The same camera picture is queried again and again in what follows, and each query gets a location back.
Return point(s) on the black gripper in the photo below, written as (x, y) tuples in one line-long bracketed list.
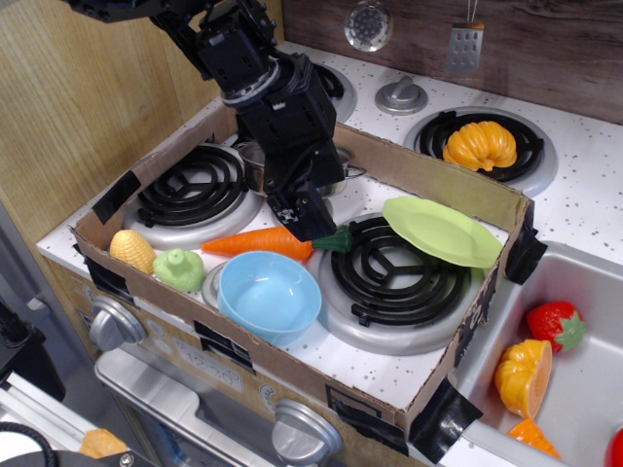
[(293, 122)]

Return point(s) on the orange toy carrot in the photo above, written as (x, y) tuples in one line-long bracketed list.
[(280, 241)]

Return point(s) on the small steel pot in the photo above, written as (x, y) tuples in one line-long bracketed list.
[(253, 159)]

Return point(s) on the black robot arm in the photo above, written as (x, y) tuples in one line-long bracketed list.
[(230, 42)]

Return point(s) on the light green plastic plate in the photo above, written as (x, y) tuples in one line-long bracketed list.
[(442, 232)]

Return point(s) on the silver centre stove knob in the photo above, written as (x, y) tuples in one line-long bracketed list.
[(336, 206)]

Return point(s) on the light blue plastic bowl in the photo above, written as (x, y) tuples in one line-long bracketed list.
[(272, 296)]

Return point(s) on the brown cardboard fence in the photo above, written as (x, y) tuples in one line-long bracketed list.
[(373, 429)]

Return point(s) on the front left black burner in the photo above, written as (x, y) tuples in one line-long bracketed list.
[(202, 197)]

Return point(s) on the black burner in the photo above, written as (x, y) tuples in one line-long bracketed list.
[(202, 197), (339, 89), (537, 161), (388, 297)]

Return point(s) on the front right black burner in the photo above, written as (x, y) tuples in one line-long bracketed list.
[(388, 297)]

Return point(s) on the back left black burner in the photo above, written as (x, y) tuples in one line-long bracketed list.
[(339, 89)]

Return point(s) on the green toy pepper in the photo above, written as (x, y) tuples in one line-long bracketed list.
[(180, 269)]

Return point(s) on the back right black burner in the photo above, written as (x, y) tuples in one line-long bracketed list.
[(537, 161)]

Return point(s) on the silver back stove knob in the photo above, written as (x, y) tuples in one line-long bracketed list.
[(401, 98)]

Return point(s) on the yellow toy corn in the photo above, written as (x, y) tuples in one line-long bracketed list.
[(133, 249)]

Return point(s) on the hanging silver strainer ladle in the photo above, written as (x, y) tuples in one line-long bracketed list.
[(368, 26)]

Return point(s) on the orange toy pumpkin half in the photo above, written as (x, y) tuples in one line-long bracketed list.
[(481, 146)]

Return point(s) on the silver left oven knob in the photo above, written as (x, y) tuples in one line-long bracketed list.
[(113, 325)]

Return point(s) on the silver oven knob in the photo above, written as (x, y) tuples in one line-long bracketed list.
[(301, 436), (113, 325)]

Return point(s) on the silver right oven knob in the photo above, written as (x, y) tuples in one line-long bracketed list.
[(301, 436)]

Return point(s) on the hanging silver spatula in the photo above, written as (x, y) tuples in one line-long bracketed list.
[(465, 43)]

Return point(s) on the orange pumpkin half in sink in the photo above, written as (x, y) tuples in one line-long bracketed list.
[(522, 376)]

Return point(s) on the red toy strawberry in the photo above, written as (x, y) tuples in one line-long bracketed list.
[(560, 323)]

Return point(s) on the orange object bottom left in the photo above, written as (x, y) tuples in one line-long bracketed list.
[(99, 443)]

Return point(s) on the orange toy slice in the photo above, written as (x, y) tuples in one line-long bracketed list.
[(529, 433)]

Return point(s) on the silver toy sink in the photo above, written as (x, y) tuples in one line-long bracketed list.
[(582, 407)]

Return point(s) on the red toy at edge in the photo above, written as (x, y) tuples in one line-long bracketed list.
[(614, 450)]

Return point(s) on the silver oven door handle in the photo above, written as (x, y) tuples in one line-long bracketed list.
[(173, 405)]

